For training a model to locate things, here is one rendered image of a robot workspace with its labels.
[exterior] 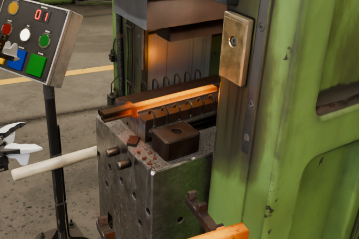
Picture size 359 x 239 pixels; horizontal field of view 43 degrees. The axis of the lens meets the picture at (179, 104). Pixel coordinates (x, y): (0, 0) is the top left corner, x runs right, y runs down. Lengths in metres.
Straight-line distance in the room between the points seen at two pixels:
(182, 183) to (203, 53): 0.58
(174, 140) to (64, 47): 0.61
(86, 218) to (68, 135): 0.87
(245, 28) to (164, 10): 0.26
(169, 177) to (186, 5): 0.49
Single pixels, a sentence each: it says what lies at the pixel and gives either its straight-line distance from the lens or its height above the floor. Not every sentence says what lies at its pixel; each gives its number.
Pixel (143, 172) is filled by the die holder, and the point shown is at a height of 0.89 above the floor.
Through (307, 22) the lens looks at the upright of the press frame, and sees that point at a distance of 1.02.
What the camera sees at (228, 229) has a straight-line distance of 0.96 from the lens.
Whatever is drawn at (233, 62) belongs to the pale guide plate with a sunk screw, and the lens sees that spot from 1.15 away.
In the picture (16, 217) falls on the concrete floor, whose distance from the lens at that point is 2.60.
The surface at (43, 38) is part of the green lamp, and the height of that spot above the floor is 1.10.
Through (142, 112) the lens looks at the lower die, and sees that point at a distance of 1.40.
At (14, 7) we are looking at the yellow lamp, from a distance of 1.87.
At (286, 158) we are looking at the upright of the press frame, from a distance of 1.16.
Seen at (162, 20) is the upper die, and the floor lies 1.29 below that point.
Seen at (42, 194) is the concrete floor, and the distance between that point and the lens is 2.72.
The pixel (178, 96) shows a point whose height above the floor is 1.01.
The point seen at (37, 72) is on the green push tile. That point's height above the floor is 0.99.
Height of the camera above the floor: 1.66
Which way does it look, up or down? 27 degrees down
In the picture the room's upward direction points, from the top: 3 degrees clockwise
